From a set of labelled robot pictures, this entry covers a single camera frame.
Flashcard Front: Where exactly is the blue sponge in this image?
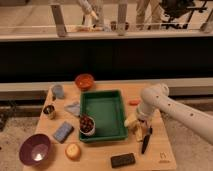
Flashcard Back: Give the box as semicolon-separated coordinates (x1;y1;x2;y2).
53;122;74;143

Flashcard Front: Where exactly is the green plastic tray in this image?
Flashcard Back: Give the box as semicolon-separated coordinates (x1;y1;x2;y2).
79;90;128;143

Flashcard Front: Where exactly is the orange carrot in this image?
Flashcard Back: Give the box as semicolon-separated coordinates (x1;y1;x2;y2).
128;99;141;106

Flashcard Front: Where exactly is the blue grey mug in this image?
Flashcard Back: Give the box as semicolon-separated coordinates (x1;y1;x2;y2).
51;84;64;99

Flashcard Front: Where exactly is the grey blue cloth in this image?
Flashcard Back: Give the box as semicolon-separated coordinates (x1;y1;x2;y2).
64;102;80;117

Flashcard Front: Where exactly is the white cup of dark fruit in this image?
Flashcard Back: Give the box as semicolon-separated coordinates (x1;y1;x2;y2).
80;115;95;136

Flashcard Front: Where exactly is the purple bowl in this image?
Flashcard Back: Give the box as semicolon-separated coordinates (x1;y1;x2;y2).
19;134;51;166

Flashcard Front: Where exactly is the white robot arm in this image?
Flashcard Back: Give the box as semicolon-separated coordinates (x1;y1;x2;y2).
136;83;213;145

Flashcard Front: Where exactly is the yellow banana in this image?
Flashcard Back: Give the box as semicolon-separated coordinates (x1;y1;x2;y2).
124;114;143;142

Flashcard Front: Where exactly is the orange bowl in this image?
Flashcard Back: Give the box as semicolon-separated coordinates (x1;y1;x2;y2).
75;73;94;91

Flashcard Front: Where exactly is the round yellow bun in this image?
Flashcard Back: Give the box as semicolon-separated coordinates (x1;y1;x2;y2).
65;143;81;160

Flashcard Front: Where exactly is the black rectangular block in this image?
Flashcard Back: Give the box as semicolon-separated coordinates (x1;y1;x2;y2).
110;153;135;168

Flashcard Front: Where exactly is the small metal cup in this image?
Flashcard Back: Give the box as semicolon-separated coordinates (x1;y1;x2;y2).
43;105;56;119

